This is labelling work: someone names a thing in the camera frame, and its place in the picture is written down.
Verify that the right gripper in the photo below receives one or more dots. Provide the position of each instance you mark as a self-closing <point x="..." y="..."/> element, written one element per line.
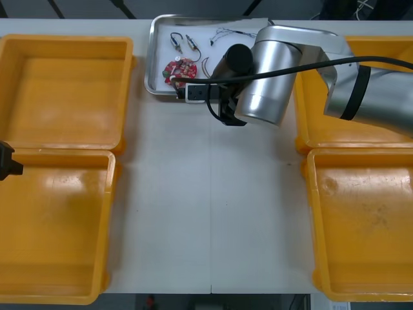
<point x="230" y="117"/>

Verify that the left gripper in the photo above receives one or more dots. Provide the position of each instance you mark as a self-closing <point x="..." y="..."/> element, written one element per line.
<point x="4" y="155"/>

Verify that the small metal solenoid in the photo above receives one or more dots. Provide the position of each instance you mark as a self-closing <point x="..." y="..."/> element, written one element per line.
<point x="174" y="42"/>
<point x="192" y="44"/>

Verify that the steel tray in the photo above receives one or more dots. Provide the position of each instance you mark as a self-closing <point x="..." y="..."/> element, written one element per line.
<point x="149" y="80"/>

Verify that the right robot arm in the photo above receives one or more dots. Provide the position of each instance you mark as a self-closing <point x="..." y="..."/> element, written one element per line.
<point x="271" y="80"/>

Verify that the yellow-orange plastic bin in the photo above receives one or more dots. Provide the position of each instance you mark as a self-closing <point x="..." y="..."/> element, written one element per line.
<point x="364" y="226"/>
<point x="48" y="226"/>
<point x="371" y="132"/>
<point x="64" y="97"/>

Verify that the round red circuit board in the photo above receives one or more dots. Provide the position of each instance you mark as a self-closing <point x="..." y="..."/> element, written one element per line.
<point x="182" y="68"/>

